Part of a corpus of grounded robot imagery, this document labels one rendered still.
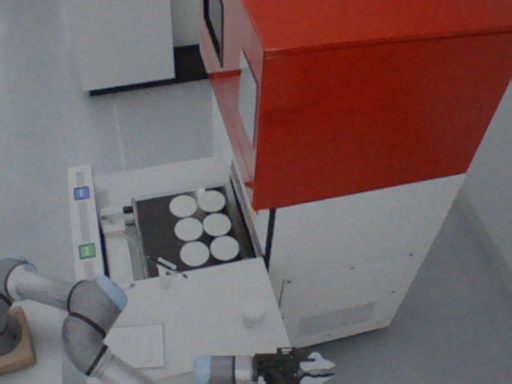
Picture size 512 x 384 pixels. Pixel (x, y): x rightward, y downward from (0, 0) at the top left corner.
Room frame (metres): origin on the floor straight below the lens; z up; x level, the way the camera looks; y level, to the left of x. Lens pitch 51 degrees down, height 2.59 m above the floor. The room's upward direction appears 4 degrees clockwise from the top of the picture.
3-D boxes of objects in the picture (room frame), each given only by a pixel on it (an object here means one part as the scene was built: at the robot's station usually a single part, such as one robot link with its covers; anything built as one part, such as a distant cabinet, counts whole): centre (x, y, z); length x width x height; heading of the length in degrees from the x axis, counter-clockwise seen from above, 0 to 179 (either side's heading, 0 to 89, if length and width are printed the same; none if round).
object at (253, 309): (0.81, -0.03, 1.01); 0.07 x 0.07 x 0.10
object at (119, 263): (1.09, 0.47, 0.87); 0.36 x 0.08 x 0.03; 18
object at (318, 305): (1.55, -0.26, 0.41); 0.82 x 0.71 x 0.82; 18
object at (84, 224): (1.14, 0.59, 0.89); 0.55 x 0.09 x 0.14; 18
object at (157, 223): (1.19, 0.22, 0.90); 0.34 x 0.34 x 0.01; 18
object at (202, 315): (0.79, 0.19, 0.89); 0.62 x 0.35 x 0.14; 108
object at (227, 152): (1.44, 0.07, 1.02); 0.82 x 0.03 x 0.40; 18
